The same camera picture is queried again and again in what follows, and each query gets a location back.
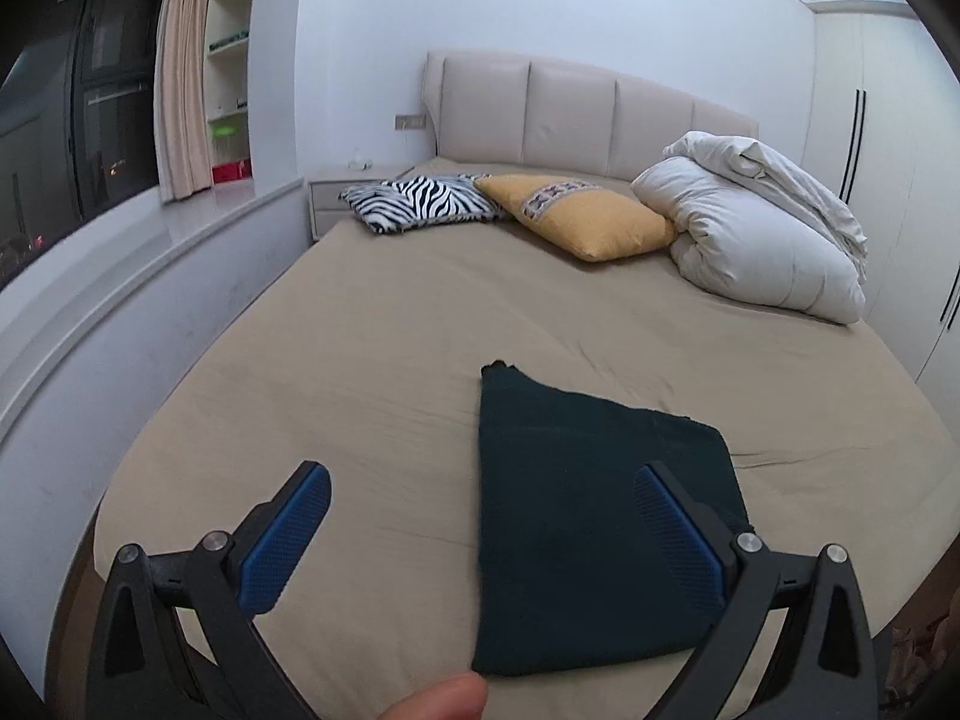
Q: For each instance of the dark window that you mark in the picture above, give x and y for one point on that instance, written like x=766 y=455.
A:
x=67 y=127

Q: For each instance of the beige bed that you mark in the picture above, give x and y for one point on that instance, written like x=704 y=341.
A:
x=375 y=345

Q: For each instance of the white built-in shelf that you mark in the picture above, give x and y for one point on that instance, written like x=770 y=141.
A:
x=229 y=75

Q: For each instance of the wall socket panel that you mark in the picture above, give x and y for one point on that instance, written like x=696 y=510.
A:
x=410 y=121

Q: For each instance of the beige curtain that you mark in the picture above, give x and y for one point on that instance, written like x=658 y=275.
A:
x=184 y=90

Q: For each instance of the green item on shelf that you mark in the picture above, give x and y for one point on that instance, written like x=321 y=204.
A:
x=226 y=129

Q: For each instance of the white nightstand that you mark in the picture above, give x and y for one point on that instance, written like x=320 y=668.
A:
x=330 y=199

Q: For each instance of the red box on shelf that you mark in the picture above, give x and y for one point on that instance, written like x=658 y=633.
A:
x=229 y=172

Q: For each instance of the dark green knit sweater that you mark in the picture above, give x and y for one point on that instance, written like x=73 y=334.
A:
x=562 y=525

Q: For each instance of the yellow pillow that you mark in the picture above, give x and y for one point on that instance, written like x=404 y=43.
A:
x=592 y=221

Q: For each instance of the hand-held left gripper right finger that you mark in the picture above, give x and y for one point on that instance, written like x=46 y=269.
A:
x=675 y=532

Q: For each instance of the white duvet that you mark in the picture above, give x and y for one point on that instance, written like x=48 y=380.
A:
x=750 y=240

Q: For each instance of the zebra print pillow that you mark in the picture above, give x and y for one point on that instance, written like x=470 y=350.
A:
x=420 y=199

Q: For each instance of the cream padded headboard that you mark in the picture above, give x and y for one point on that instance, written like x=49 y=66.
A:
x=570 y=112

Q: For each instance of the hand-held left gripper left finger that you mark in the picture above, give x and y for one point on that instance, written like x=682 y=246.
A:
x=289 y=532

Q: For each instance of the white wardrobe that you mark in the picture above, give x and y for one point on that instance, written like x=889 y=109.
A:
x=885 y=150

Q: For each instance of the white window ledge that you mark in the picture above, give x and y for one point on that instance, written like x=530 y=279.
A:
x=135 y=255

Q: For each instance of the person's left hand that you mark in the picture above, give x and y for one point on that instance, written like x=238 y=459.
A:
x=442 y=701

